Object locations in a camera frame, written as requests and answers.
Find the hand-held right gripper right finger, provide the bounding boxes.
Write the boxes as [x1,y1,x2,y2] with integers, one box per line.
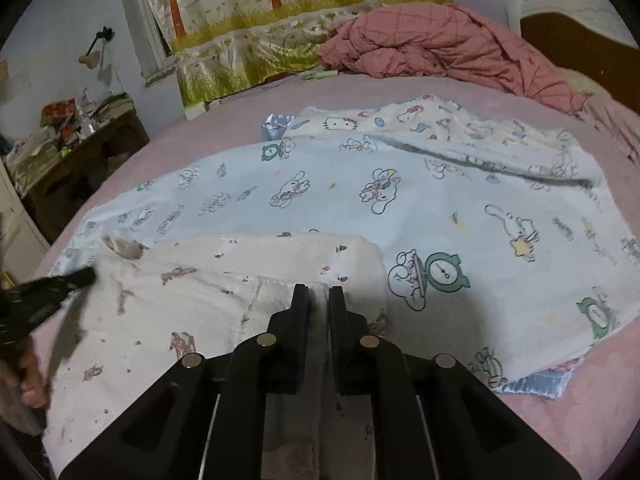
[327,286,583,480]

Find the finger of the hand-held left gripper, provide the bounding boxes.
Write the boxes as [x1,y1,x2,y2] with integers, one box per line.
[50,266,97,292]

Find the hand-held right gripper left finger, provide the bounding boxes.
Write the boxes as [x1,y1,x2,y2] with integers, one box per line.
[59,284,311,480]

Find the white floral pants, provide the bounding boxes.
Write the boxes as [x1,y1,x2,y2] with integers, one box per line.
[42,232,388,480]

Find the light blue cartoon pants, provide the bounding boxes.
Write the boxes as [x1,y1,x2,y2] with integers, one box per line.
[52,130,640,401]

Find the white cartoon cat pants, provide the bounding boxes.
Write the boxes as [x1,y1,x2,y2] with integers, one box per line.
[280,94,606,188]

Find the person's left hand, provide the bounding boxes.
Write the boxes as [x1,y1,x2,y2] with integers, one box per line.
[0,335,49,409]

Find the white cabinet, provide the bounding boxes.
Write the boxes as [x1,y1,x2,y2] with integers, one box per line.
[0,160,51,281]

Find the dark wooden desk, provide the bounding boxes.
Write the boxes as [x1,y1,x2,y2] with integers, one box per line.
[20,107,151,246]

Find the stack of papers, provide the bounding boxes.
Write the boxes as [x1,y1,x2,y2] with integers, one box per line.
[2,132,58,193]

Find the clear plastic bottle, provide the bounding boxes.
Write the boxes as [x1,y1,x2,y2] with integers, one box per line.
[80,89,96,136]

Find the red box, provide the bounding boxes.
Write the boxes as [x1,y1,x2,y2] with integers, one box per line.
[41,100,77,123]

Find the stack of books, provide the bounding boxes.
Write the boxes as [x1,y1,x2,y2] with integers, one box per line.
[95,92,135,123]

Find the bed with pink sheet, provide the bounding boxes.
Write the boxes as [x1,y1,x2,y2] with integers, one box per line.
[30,70,640,480]

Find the pink plaid quilt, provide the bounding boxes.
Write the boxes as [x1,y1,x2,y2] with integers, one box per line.
[317,2,586,113]

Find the tree print curtain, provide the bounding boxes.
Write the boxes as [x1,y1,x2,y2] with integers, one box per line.
[132,0,456,108]

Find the cream pillow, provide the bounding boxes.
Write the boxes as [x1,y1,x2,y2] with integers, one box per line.
[562,67,608,98]

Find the pink pillow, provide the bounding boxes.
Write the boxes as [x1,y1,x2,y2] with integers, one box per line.
[582,95,640,161]

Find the white and brown headboard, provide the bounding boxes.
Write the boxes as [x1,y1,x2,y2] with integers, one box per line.
[507,0,640,111]

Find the pink wall lamp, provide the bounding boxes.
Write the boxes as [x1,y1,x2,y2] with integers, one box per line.
[77,26,116,68]

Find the white window frame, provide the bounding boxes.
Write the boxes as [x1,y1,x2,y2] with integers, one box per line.
[117,0,176,86]

